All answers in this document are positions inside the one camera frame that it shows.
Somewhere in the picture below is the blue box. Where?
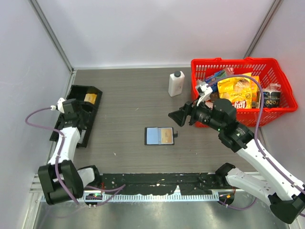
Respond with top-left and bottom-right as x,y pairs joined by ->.
205,73 -> 218,83

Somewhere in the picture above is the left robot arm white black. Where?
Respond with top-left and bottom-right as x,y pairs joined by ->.
38,98 -> 102,205

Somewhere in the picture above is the green sponge pack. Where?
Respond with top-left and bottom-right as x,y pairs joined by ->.
214,68 -> 230,78

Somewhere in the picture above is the yellow Lays chips bag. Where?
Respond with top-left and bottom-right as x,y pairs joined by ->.
217,77 -> 252,109

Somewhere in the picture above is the black compartment tray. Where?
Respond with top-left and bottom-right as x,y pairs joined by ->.
55,85 -> 102,148

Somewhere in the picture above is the white bottle black cap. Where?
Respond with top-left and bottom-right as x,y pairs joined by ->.
168,71 -> 185,97

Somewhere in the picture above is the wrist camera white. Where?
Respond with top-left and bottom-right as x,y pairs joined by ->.
195,80 -> 213,106
50,98 -> 66,113

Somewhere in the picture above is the white cable duct rail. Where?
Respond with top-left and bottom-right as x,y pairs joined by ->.
78,191 -> 219,203

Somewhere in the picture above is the gold VIP card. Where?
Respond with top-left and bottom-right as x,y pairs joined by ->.
160,128 -> 173,144

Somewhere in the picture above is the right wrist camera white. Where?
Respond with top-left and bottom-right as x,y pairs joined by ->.
195,80 -> 213,106

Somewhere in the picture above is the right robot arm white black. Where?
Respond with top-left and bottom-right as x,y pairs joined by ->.
168,99 -> 305,224

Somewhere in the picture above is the yellow card in tray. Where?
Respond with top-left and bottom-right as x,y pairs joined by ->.
84,93 -> 97,104

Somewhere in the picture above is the black snack package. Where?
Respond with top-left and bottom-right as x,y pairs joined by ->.
263,83 -> 281,108

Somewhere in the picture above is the red plastic shopping basket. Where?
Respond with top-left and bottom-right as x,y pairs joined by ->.
191,57 -> 298,127

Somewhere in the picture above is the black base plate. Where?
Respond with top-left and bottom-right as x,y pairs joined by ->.
95,173 -> 233,196

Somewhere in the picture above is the orange snack box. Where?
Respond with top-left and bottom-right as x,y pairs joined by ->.
250,80 -> 261,109

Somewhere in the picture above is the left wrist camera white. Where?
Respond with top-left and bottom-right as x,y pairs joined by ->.
50,98 -> 66,113

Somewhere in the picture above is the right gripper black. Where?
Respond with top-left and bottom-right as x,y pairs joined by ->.
169,94 -> 224,132

